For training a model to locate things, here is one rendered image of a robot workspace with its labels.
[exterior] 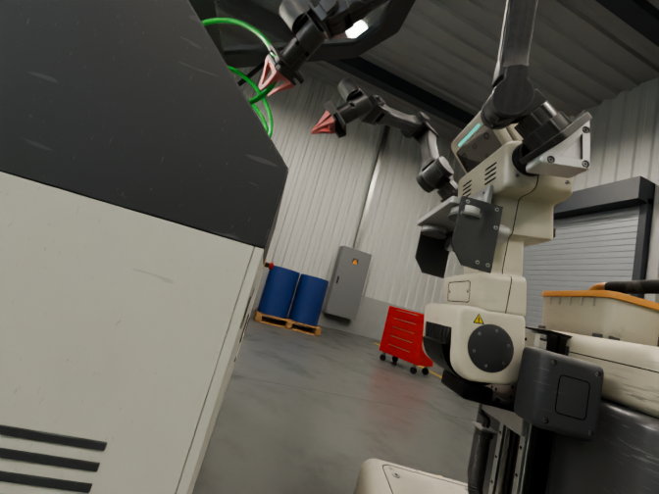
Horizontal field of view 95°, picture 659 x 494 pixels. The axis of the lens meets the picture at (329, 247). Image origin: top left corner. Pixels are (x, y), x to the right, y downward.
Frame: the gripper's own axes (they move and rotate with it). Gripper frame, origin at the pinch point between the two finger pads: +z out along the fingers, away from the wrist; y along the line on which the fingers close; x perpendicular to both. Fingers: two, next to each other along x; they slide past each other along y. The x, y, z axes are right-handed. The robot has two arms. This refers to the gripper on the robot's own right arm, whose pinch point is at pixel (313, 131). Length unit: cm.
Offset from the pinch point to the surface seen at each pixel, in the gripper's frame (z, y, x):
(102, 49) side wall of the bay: 33, 7, 44
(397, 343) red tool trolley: -22, -145, -395
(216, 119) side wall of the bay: 22.4, -10.9, 38.3
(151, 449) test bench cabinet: 57, -56, 36
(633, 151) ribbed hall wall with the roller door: -577, -77, -448
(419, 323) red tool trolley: -62, -133, -376
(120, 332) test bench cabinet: 53, -38, 39
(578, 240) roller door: -438, -174, -511
